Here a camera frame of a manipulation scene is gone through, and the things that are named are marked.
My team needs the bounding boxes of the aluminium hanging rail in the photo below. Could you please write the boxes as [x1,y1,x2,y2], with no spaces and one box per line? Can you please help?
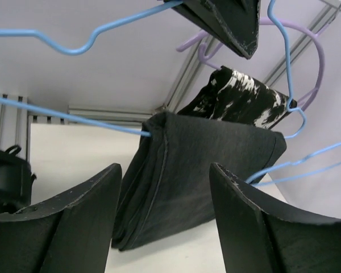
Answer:
[0,0,341,134]

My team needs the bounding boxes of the blue wire hanger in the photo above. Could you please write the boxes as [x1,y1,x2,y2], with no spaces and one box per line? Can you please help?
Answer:
[0,0,341,188]

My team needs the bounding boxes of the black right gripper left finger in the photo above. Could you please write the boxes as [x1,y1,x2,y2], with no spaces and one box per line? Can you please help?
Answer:
[0,163,122,273]

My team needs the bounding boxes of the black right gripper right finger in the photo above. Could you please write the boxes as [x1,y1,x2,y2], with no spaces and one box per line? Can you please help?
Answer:
[209,163,341,273]

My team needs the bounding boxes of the lilac plastic hanger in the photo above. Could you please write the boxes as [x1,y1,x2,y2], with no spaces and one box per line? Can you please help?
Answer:
[176,16,326,110]

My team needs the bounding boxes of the dark grey trousers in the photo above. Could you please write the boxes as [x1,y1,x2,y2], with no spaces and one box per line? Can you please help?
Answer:
[111,112,286,251]

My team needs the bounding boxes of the black white patterned garment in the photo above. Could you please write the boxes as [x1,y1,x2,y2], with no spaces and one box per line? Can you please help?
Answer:
[178,66,289,130]

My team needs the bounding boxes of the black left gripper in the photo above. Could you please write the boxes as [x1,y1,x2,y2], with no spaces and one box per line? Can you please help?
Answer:
[173,0,261,60]

